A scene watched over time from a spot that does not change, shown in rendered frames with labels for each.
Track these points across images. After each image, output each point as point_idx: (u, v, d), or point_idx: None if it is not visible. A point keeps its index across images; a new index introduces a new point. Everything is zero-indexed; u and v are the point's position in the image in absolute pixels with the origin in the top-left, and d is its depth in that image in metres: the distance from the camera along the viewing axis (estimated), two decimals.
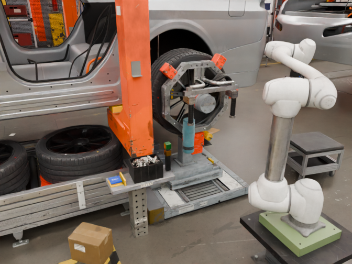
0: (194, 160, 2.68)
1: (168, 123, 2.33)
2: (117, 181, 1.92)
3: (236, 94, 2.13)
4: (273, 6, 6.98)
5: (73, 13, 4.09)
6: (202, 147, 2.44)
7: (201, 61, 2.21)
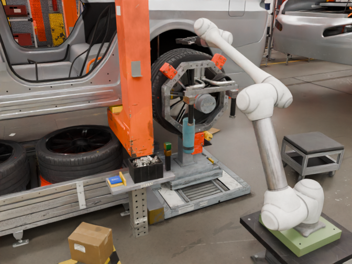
0: (194, 160, 2.68)
1: (168, 123, 2.33)
2: (117, 181, 1.92)
3: (236, 94, 2.13)
4: (273, 6, 6.98)
5: (73, 13, 4.09)
6: (202, 147, 2.44)
7: (201, 61, 2.21)
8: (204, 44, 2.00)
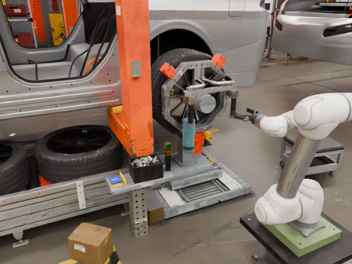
0: (194, 160, 2.68)
1: (173, 127, 2.36)
2: (117, 181, 1.92)
3: (236, 94, 2.13)
4: (273, 6, 6.98)
5: (73, 13, 4.09)
6: (202, 147, 2.44)
7: (201, 61, 2.21)
8: (256, 125, 1.91)
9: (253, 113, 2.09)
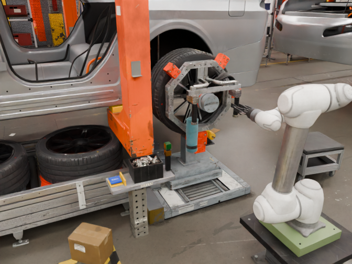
0: (196, 158, 2.70)
1: (176, 126, 2.38)
2: (117, 181, 1.92)
3: (239, 94, 2.14)
4: (273, 6, 6.98)
5: (73, 13, 4.09)
6: (205, 146, 2.46)
7: (204, 61, 2.23)
8: (252, 120, 1.98)
9: (242, 108, 2.16)
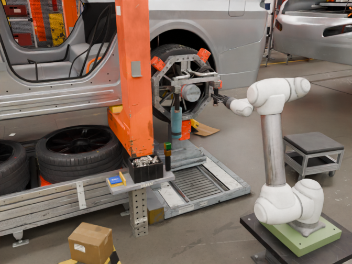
0: (183, 146, 2.92)
1: (162, 115, 2.60)
2: (117, 181, 1.92)
3: (218, 84, 2.37)
4: (273, 6, 6.98)
5: (73, 13, 4.09)
6: (189, 134, 2.68)
7: (187, 55, 2.45)
8: (228, 107, 2.21)
9: (221, 98, 2.39)
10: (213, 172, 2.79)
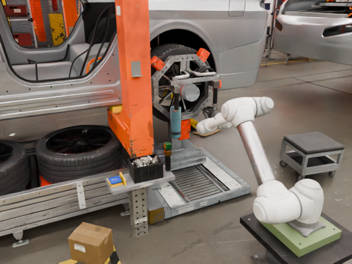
0: (182, 145, 2.93)
1: (162, 114, 2.61)
2: (117, 181, 1.92)
3: (218, 84, 2.38)
4: (273, 6, 6.98)
5: (73, 13, 4.09)
6: (189, 134, 2.69)
7: (187, 55, 2.46)
8: None
9: (206, 109, 2.70)
10: (213, 172, 2.79)
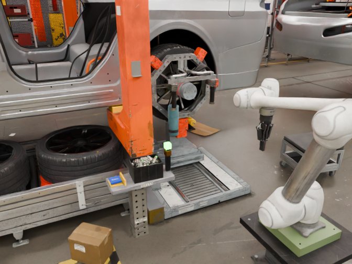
0: (180, 144, 2.97)
1: (160, 113, 2.65)
2: (117, 181, 1.92)
3: (215, 83, 2.42)
4: (273, 6, 6.98)
5: (73, 13, 4.09)
6: (186, 132, 2.73)
7: (184, 54, 2.50)
8: (264, 111, 1.76)
9: (265, 139, 1.87)
10: (213, 172, 2.79)
